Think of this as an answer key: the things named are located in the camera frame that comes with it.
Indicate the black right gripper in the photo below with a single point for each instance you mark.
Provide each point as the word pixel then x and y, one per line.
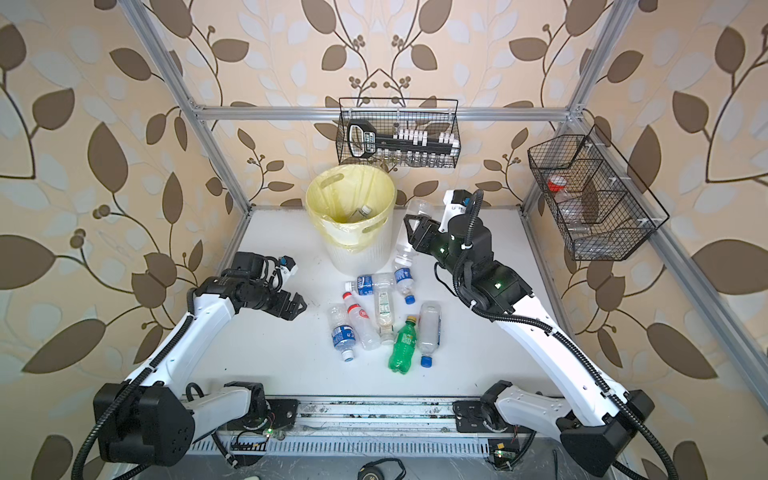
pixel 428 232

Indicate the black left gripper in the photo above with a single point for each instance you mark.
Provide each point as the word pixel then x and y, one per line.
pixel 278 308

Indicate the clear bottle blue label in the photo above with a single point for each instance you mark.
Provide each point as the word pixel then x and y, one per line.
pixel 342 333

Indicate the clear bottle red cap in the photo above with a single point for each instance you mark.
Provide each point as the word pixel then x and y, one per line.
pixel 362 324

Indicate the clear bottle blue cap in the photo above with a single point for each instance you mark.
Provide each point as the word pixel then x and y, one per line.
pixel 429 332

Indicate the green soda bottle upright-lying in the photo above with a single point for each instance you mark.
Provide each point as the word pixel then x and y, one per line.
pixel 401 358

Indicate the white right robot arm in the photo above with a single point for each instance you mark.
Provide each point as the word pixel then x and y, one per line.
pixel 599 417

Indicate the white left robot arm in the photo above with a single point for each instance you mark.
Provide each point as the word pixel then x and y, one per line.
pixel 157 413

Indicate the white bin yellow bag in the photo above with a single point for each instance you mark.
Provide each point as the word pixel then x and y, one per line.
pixel 332 197

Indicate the small bottle blue cap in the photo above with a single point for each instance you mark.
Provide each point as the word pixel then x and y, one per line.
pixel 404 282

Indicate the small bottle blue label lying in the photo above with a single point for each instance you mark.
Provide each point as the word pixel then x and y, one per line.
pixel 365 285

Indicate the clear bottle green white label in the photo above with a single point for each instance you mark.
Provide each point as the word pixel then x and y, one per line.
pixel 384 314

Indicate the black bottle rack tool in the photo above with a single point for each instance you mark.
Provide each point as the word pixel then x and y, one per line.
pixel 363 141

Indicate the red cap jar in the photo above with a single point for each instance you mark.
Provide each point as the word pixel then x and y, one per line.
pixel 556 183

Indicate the black round object bottom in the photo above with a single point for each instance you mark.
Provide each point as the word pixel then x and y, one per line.
pixel 373 469

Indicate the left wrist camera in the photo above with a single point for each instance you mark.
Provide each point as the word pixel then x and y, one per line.
pixel 285 268

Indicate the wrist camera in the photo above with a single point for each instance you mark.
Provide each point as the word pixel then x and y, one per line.
pixel 285 268
pixel 456 203

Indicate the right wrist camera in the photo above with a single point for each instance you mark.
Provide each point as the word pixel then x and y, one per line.
pixel 456 203

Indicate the black wire basket back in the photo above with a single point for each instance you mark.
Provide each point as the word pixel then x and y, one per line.
pixel 432 114

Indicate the black wire basket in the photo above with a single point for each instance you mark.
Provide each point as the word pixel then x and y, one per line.
pixel 607 211
pixel 432 114

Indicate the black wire basket right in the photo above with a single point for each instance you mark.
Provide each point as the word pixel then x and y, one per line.
pixel 607 211

